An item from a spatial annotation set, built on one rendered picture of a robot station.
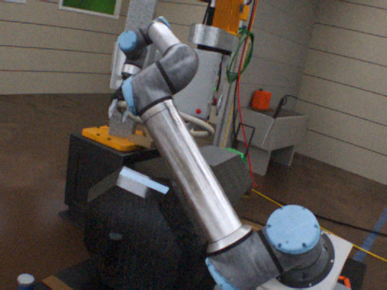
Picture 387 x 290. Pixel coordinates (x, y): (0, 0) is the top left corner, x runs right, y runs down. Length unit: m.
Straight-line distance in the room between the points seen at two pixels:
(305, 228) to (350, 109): 6.04
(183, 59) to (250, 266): 0.63
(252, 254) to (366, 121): 6.03
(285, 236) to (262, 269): 0.11
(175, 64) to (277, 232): 0.56
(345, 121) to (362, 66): 1.04
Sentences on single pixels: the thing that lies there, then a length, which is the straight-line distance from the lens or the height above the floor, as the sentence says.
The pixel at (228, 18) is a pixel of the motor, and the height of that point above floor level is 1.84.
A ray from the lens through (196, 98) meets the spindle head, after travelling 2.35.
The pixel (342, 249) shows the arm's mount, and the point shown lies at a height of 1.05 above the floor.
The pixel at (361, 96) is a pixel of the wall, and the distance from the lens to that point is 7.01.
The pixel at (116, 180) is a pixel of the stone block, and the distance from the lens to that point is 2.15.
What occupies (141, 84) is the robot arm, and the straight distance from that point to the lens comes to 1.12.
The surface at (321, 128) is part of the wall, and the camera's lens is 7.21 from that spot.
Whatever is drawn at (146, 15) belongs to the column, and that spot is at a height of 1.74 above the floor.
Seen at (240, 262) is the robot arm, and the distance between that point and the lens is 1.08.
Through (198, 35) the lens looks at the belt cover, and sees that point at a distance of 2.32.
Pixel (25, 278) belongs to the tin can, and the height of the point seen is 0.14.
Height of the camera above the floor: 1.59
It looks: 15 degrees down
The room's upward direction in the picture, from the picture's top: 12 degrees clockwise
